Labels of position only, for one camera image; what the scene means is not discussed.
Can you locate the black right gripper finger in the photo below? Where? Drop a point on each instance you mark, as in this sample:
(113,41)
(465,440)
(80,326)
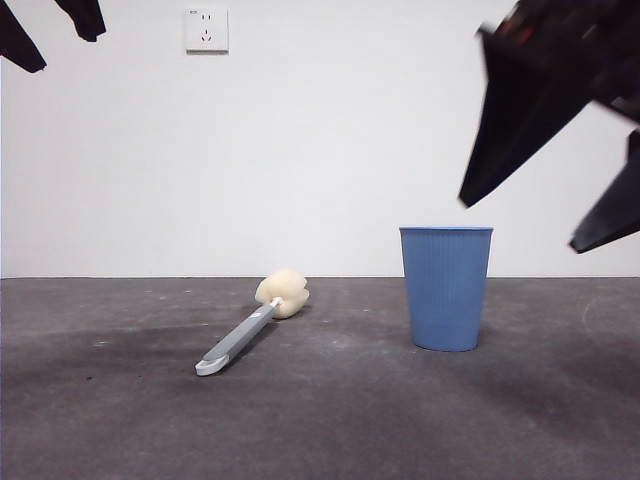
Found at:
(520,115)
(615,210)

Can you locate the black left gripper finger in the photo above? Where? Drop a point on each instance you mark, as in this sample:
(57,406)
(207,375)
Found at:
(85,20)
(20,42)

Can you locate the blue ribbed plastic cup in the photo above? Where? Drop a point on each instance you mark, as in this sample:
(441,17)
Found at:
(445,290)

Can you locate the white wall power socket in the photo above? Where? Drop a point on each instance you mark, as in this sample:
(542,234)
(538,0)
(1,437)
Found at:
(207,30)

